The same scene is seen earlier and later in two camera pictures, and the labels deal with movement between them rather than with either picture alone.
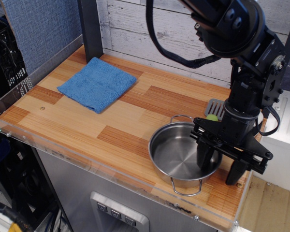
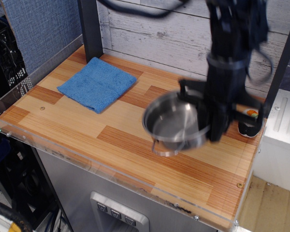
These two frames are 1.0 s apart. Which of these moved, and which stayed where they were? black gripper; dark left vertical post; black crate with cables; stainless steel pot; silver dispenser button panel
Moved: stainless steel pot; black gripper
Stayed: silver dispenser button panel; dark left vertical post; black crate with cables
